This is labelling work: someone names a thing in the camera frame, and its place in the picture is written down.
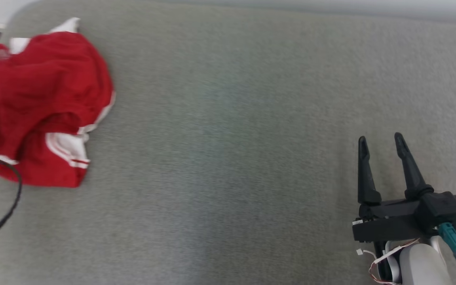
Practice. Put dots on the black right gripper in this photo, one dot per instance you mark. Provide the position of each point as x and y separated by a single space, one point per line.
390 221

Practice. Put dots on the red basketball jersey white trim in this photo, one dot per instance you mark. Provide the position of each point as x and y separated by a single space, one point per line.
46 87

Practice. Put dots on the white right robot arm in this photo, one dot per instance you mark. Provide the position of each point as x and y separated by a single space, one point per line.
422 265

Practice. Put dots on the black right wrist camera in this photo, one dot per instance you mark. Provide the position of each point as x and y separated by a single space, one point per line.
445 209

